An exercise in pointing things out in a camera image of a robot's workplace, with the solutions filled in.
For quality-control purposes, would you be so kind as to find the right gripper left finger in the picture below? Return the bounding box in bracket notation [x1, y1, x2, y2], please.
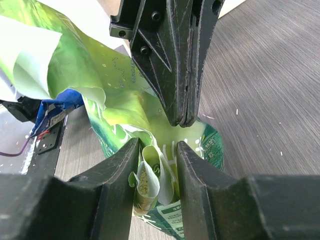
[0, 138, 139, 240]

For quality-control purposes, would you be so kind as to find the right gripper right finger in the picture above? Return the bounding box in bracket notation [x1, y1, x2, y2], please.
[176, 141, 320, 240]

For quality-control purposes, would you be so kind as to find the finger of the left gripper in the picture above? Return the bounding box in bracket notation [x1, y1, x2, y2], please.
[109, 0, 190, 127]
[184, 0, 224, 127]

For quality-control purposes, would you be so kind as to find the green cat litter bag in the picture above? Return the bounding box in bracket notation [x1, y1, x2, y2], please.
[0, 0, 224, 240]

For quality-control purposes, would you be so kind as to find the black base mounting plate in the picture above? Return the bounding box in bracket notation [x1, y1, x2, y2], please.
[26, 119, 65, 176]

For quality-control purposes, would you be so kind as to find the blue Doritos chip bag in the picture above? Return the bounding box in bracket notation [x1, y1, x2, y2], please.
[29, 89, 84, 138]

